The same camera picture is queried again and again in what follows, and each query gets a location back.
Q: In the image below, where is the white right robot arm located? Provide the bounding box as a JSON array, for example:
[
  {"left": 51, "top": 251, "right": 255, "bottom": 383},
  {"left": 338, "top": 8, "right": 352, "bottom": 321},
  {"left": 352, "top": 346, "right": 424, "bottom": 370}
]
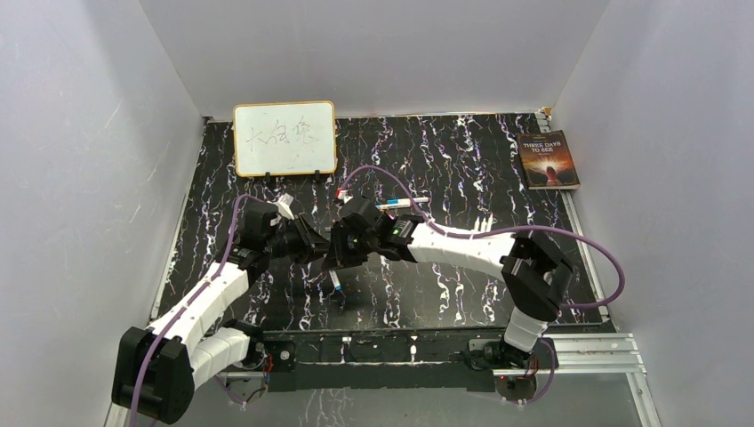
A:
[{"left": 322, "top": 197, "right": 574, "bottom": 368}]

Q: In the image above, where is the pink capped marker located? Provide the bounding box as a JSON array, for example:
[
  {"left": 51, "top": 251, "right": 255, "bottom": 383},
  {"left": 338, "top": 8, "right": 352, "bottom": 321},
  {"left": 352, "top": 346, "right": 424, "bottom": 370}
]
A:
[{"left": 328, "top": 270, "right": 342, "bottom": 292}]

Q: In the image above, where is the light blue capped marker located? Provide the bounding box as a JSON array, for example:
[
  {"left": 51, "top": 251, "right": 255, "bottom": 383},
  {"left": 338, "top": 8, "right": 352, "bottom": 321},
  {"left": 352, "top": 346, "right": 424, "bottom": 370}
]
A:
[{"left": 384, "top": 197, "right": 429, "bottom": 208}]

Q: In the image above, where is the small whiteboard with writing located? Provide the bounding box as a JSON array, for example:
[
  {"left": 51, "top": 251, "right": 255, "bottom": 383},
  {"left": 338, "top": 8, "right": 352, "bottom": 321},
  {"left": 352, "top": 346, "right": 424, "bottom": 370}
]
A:
[{"left": 232, "top": 101, "right": 338, "bottom": 178}]

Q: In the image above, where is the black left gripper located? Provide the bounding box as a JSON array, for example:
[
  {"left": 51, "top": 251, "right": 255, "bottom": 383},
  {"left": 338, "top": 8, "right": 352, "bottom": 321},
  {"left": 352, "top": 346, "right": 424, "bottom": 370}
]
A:
[{"left": 265, "top": 215, "right": 331, "bottom": 267}]

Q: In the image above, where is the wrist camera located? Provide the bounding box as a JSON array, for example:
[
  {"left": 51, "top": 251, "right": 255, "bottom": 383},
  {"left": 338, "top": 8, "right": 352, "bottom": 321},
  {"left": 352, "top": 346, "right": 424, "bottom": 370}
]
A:
[
  {"left": 335, "top": 188, "right": 353, "bottom": 205},
  {"left": 274, "top": 193, "right": 295, "bottom": 220}
]

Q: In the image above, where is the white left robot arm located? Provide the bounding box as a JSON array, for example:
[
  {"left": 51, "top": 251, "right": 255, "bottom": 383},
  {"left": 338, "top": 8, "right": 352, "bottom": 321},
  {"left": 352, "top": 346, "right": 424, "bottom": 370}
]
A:
[{"left": 111, "top": 196, "right": 329, "bottom": 424}]

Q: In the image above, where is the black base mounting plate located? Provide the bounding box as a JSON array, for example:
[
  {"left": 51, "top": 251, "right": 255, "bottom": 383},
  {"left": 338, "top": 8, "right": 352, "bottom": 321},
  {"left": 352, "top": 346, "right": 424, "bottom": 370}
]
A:
[{"left": 262, "top": 326, "right": 503, "bottom": 392}]

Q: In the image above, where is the dark paperback book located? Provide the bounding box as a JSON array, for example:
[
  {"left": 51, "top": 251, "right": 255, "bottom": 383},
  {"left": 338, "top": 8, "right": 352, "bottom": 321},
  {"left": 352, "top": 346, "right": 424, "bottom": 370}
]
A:
[{"left": 517, "top": 131, "right": 581, "bottom": 190}]

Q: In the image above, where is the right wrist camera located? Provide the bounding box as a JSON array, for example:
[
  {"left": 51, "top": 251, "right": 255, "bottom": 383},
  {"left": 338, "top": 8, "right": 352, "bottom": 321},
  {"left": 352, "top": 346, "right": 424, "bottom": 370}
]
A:
[{"left": 335, "top": 188, "right": 353, "bottom": 205}]

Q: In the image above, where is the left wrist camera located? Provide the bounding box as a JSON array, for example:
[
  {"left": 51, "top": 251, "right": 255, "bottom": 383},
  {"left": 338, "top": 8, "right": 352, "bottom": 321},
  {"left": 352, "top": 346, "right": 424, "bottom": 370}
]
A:
[{"left": 274, "top": 193, "right": 295, "bottom": 220}]

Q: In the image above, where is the aluminium frame rail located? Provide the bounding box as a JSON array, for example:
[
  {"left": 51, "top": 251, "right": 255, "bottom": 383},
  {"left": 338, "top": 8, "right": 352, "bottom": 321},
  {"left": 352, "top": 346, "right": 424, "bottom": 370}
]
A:
[{"left": 116, "top": 333, "right": 647, "bottom": 380}]

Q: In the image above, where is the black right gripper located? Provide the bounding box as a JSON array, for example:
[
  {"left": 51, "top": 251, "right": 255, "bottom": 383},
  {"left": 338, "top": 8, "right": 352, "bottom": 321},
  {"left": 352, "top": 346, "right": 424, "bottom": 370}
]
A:
[{"left": 325, "top": 222, "right": 378, "bottom": 271}]

